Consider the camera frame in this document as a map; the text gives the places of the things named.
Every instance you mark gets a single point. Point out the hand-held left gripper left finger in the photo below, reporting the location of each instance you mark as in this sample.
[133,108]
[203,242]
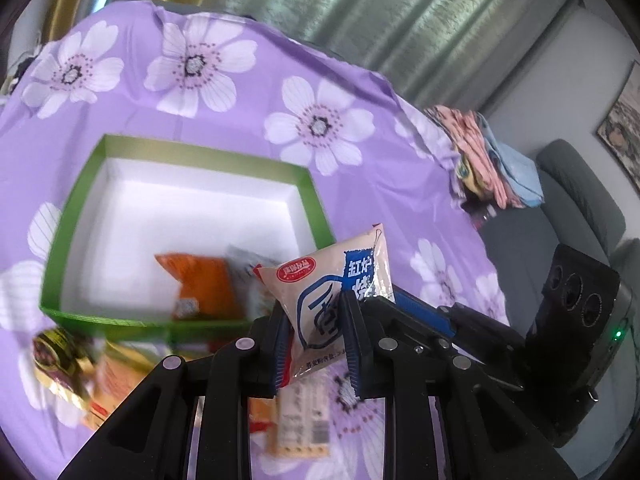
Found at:
[281,355]

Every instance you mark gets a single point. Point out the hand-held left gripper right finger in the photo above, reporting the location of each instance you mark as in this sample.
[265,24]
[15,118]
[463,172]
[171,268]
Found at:
[354,350]

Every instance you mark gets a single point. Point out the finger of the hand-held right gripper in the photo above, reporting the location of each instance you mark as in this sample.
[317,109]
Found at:
[425,315]

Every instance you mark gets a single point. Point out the yellow packet with white label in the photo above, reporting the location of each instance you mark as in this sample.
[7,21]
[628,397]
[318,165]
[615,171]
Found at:
[300,420]

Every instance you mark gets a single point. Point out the white blue snack packet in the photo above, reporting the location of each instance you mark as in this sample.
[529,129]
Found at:
[320,280]

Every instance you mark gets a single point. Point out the small white snack packet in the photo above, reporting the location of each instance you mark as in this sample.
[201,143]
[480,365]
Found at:
[245,265]

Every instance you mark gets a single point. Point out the orange snack packet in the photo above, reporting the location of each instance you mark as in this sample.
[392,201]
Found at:
[205,280]

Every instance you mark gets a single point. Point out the green cardboard box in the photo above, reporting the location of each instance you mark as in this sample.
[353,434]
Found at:
[175,210]

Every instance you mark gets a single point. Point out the grey sofa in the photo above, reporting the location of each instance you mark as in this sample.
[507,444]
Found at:
[565,220]

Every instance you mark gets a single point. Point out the purple floral cloth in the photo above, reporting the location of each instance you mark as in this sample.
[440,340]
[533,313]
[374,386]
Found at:
[350,200]

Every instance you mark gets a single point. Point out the light blue folded cloth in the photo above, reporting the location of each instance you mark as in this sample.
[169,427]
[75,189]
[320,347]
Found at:
[520,175]

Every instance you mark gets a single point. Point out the pink patterned folded clothes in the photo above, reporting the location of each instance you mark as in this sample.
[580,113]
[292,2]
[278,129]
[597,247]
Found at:
[465,145]

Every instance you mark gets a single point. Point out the dark gold snack packet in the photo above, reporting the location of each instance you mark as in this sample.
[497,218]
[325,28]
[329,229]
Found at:
[55,360]

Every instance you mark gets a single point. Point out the grey green curtain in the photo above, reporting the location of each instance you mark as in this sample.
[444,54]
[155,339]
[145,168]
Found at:
[400,10]

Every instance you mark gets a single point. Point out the framed wall picture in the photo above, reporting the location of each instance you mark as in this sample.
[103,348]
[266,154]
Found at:
[625,130]

